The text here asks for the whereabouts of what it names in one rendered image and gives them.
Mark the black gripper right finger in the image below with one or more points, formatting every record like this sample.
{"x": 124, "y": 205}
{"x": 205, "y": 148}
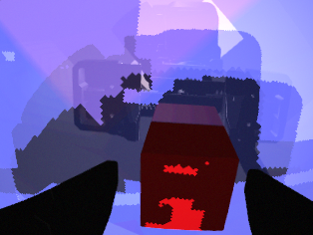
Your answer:
{"x": 275, "y": 209}

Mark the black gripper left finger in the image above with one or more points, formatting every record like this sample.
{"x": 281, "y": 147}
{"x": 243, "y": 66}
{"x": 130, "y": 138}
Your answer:
{"x": 80, "y": 206}

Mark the dark red cube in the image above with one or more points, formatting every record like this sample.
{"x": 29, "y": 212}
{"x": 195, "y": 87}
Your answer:
{"x": 187, "y": 176}

